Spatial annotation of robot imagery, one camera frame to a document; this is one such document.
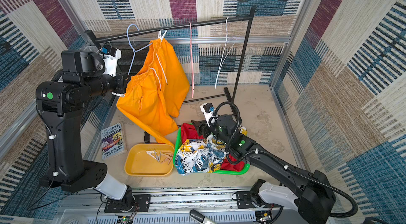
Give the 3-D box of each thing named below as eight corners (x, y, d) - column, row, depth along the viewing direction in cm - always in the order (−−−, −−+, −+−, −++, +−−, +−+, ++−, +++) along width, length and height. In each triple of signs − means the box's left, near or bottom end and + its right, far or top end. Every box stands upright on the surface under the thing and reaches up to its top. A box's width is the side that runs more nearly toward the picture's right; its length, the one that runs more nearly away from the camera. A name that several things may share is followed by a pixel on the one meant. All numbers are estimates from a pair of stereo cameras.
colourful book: (103, 159, 87) (101, 158, 86) (102, 131, 98) (100, 129, 97) (125, 151, 90) (123, 149, 89) (121, 124, 101) (120, 122, 100)
